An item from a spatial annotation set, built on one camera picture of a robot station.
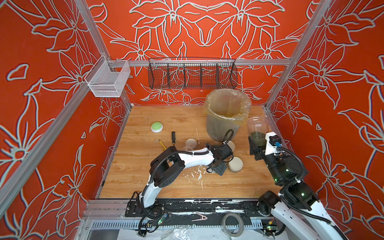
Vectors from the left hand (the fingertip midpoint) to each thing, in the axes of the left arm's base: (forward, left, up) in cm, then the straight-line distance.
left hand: (217, 165), depth 88 cm
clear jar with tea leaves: (+3, +18, +12) cm, 22 cm away
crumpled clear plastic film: (-34, +19, -1) cm, 39 cm away
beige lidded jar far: (+10, -8, +8) cm, 15 cm away
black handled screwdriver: (+17, +29, +2) cm, 34 cm away
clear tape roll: (-30, -9, +3) cm, 31 cm away
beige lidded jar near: (+1, -11, +1) cm, 11 cm away
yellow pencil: (+12, +36, 0) cm, 38 cm away
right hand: (+1, -14, +32) cm, 35 cm away
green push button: (+24, +42, +3) cm, 49 cm away
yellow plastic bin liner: (+35, -7, +17) cm, 40 cm away
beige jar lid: (+14, +17, +1) cm, 22 cm away
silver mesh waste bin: (+17, -2, +12) cm, 21 cm away
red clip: (-27, +9, +1) cm, 29 cm away
